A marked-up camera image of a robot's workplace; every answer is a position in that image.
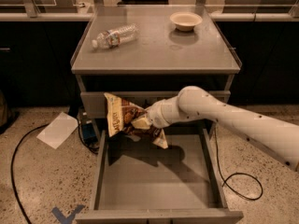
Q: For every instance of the closed grey top drawer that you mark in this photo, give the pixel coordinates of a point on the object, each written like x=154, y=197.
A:
x=95, y=101

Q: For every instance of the brown chip bag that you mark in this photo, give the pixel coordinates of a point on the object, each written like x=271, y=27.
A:
x=121, y=112

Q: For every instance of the clear plastic water bottle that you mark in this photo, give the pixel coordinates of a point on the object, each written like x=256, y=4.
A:
x=112, y=38

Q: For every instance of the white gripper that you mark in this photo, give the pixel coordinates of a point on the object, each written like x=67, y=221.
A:
x=154, y=116

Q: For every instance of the white paper bowl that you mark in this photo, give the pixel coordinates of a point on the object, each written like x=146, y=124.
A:
x=185, y=21

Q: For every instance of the open grey middle drawer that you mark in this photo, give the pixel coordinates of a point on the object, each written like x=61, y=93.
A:
x=139, y=183

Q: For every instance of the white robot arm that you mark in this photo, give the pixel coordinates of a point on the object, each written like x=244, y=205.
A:
x=277, y=138

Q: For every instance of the white paper sheet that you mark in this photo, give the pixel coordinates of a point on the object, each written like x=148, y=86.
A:
x=58, y=130

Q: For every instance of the blue box on floor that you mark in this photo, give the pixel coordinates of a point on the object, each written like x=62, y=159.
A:
x=88, y=133

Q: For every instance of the grey cabinet with counter top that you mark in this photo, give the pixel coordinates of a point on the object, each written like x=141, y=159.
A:
x=162, y=58

